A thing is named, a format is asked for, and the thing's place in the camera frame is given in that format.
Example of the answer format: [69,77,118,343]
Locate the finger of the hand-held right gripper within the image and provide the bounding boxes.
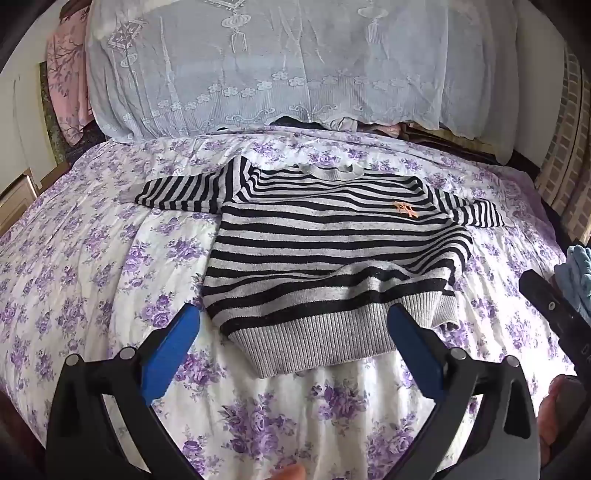
[518,270,591,371]

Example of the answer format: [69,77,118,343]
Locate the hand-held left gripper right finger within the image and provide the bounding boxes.
[387,304,542,480]

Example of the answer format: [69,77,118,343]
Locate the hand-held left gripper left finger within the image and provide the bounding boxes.
[45,304,201,480]

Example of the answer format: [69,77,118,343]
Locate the black grey striped sweater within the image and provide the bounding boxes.
[122,156,506,378]

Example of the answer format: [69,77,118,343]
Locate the person's right hand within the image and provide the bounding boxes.
[538,375,578,467]

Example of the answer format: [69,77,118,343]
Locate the light blue cloth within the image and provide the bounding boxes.
[553,244,591,319]

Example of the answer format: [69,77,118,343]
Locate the purple floral bed sheet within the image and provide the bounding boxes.
[0,126,578,480]

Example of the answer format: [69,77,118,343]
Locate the brick pattern curtain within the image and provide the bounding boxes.
[536,51,591,232]

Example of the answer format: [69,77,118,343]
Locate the wooden furniture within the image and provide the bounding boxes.
[0,168,40,227]

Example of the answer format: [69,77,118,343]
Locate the green patterned cloth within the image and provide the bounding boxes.
[39,60,70,167]

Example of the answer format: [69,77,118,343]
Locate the pink floral cloth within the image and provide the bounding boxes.
[45,0,95,146]

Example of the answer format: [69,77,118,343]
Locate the white lace cover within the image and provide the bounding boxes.
[85,0,520,141]

